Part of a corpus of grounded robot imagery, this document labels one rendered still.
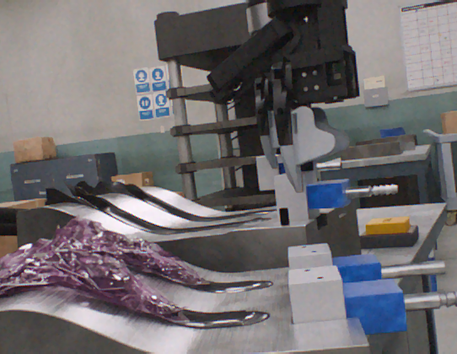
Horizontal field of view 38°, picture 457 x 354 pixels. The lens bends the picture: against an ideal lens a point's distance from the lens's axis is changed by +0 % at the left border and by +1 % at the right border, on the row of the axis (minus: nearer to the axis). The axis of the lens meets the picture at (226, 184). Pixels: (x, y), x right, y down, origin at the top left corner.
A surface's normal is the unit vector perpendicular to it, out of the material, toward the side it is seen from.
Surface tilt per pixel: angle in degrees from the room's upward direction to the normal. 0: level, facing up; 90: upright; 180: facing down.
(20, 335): 90
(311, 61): 90
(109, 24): 90
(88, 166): 90
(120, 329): 28
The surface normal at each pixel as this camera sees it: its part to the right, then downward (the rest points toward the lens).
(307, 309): -0.09, 0.07
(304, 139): -0.40, -0.08
